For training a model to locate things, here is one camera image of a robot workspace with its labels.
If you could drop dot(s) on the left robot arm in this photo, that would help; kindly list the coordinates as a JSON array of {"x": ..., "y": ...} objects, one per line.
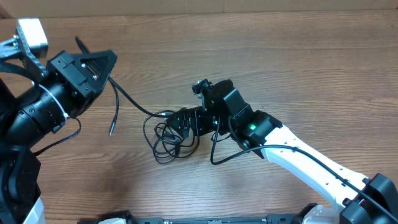
[{"x": 25, "y": 120}]

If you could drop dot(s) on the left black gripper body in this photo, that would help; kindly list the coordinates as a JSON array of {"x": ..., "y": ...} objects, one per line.
[{"x": 76, "y": 92}]

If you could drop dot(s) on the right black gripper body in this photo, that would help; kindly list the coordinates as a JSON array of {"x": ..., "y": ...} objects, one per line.
[{"x": 189, "y": 121}]

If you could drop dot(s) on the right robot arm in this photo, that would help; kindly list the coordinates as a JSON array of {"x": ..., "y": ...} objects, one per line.
[{"x": 352, "y": 197}]

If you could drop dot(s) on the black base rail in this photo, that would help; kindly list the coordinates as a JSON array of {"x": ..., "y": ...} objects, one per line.
[{"x": 126, "y": 216}]

